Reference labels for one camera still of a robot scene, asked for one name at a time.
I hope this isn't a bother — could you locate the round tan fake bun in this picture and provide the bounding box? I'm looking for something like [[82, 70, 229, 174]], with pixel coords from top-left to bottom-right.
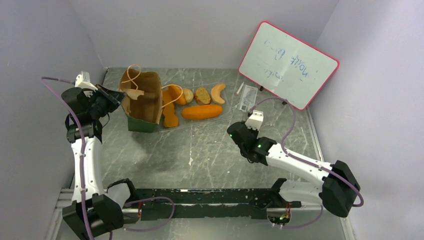
[[182, 88, 194, 105]]

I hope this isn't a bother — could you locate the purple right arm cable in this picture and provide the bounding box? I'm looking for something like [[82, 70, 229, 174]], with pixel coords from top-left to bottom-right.
[[243, 96, 365, 230]]

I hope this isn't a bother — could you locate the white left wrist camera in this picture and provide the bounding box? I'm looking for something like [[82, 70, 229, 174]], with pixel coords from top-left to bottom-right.
[[74, 71, 98, 92]]

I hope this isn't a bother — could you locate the white pink marker pen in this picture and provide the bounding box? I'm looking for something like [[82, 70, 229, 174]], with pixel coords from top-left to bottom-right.
[[235, 82, 245, 96]]

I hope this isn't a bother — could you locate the orange fake baguette loaf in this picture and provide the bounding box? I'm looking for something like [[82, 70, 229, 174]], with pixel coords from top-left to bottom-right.
[[181, 105, 223, 120]]

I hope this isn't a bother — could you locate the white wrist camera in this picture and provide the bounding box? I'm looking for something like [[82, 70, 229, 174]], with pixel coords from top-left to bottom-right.
[[74, 71, 98, 92], [245, 110, 264, 131]]

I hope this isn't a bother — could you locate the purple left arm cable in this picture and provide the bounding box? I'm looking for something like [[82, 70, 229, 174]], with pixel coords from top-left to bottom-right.
[[40, 76, 176, 240]]

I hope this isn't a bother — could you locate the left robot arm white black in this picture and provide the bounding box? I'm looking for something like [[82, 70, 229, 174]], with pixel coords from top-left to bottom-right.
[[61, 84, 139, 240]]

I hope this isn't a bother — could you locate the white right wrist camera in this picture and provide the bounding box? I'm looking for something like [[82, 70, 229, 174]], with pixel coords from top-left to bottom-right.
[[245, 110, 264, 131]]

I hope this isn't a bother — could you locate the pink framed whiteboard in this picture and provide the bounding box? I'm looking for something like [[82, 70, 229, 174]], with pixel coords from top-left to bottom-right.
[[238, 21, 340, 110]]

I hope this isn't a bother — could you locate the tan fake croissant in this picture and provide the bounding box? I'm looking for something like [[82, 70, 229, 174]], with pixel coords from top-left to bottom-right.
[[210, 83, 226, 105]]

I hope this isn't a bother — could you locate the green paper bag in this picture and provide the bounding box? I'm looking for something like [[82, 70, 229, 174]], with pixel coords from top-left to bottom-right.
[[118, 64, 168, 133]]

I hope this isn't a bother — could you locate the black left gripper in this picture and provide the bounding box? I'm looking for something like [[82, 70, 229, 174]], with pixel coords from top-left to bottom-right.
[[86, 84, 127, 119]]

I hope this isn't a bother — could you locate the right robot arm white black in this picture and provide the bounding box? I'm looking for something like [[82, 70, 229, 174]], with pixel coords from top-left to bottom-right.
[[226, 122, 361, 218]]

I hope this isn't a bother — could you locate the orange fake bread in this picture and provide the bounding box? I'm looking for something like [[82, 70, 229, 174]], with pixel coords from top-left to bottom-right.
[[162, 90, 179, 128]]

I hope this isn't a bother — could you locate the white ruler package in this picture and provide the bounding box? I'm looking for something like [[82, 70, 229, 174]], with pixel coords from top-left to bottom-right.
[[238, 85, 259, 112]]

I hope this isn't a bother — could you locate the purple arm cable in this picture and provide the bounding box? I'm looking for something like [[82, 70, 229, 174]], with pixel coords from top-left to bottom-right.
[[243, 96, 365, 230], [40, 76, 176, 240]]

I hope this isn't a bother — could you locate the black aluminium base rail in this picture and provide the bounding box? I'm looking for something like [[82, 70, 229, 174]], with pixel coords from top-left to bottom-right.
[[122, 187, 320, 224]]

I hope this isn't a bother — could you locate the aluminium side rail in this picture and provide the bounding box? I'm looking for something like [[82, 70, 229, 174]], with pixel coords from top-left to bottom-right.
[[305, 107, 325, 162]]

